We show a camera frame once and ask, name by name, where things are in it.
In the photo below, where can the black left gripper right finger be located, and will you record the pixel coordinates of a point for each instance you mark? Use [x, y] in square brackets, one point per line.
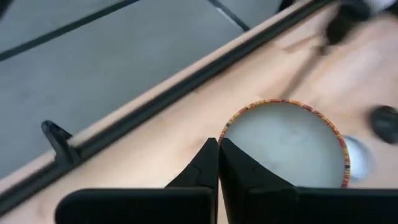
[264, 205]

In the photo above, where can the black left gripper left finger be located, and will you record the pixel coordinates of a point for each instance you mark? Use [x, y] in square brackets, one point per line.
[186, 205]

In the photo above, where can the orange patterned candle tin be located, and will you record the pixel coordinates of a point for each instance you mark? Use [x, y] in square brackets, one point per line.
[289, 140]

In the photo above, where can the black aluminium table frame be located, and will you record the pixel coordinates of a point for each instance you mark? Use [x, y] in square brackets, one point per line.
[186, 84]

